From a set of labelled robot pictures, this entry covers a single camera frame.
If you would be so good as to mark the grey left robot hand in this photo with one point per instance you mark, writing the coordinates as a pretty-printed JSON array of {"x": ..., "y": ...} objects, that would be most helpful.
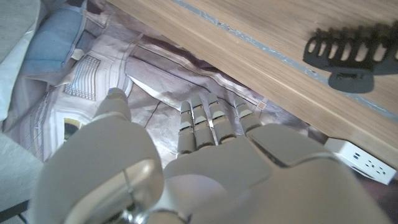
[{"x": 217, "y": 180}]

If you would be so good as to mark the black claw hair clip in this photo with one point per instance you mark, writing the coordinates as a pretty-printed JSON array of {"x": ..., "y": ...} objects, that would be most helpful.
[{"x": 351, "y": 81}]

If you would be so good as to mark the white power strip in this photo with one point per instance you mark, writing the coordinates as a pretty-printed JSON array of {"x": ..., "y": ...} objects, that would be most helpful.
[{"x": 360, "y": 160}]

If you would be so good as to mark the printed sofa backdrop curtain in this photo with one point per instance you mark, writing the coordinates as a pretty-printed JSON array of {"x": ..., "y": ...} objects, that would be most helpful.
[{"x": 93, "y": 62}]

